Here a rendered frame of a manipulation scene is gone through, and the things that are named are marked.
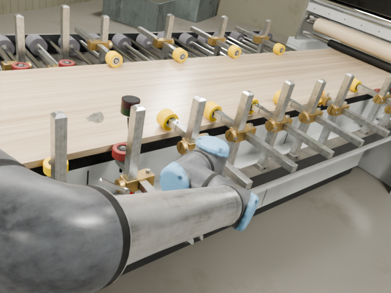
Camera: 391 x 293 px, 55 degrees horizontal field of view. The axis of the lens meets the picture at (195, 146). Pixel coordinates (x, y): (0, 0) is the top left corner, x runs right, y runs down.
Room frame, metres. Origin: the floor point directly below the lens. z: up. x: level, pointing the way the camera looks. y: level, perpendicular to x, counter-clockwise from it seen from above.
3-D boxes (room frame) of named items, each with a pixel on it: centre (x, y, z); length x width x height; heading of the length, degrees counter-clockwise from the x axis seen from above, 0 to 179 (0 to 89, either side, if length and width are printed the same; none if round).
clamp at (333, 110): (1.94, -0.71, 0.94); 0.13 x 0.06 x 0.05; 134
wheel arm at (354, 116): (1.88, -0.79, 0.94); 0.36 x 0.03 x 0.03; 44
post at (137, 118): (1.05, 0.20, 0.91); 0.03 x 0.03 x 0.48; 44
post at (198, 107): (1.22, 0.02, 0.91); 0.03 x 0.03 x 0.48; 44
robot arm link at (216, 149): (0.85, -0.04, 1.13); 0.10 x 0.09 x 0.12; 153
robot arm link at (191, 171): (0.75, 0.00, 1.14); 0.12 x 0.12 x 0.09; 63
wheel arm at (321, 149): (1.58, -0.39, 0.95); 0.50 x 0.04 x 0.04; 44
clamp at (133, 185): (1.07, 0.19, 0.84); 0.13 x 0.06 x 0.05; 134
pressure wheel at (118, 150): (1.17, 0.26, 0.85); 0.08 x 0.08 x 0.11
